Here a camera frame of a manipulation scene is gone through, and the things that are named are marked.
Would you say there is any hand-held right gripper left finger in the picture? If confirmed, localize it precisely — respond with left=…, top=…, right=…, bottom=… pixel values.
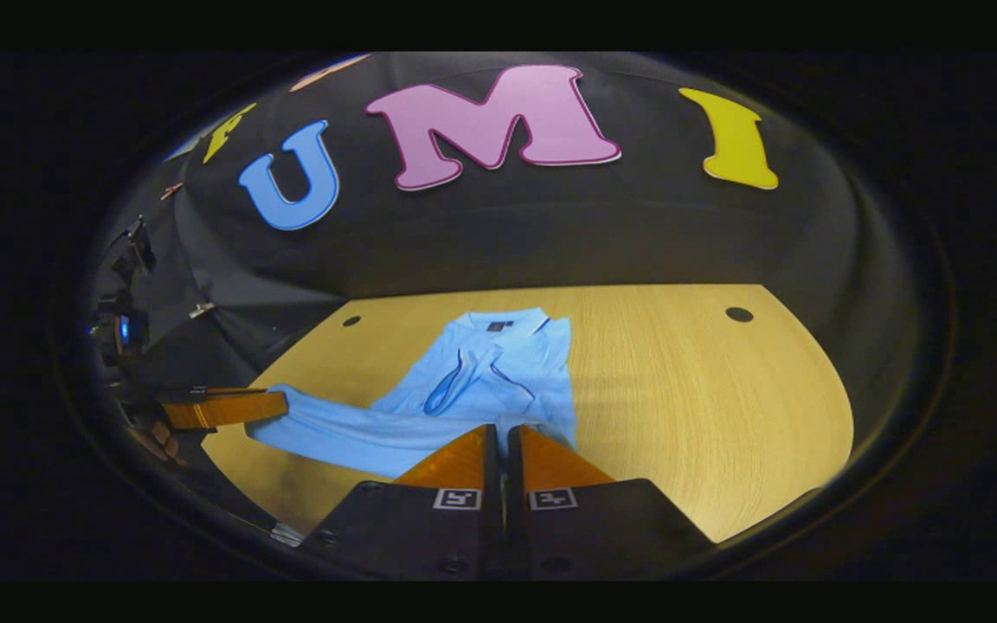
left=298, top=423, right=506, bottom=582

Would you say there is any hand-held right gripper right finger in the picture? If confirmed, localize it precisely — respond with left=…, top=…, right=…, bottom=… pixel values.
left=507, top=423, right=717, bottom=582

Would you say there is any light blue polo T-shirt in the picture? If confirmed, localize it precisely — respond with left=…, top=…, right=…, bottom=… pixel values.
left=246, top=306, right=579, bottom=479

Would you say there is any black backdrop cloth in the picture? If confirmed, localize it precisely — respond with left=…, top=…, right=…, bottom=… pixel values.
left=87, top=52, right=932, bottom=520

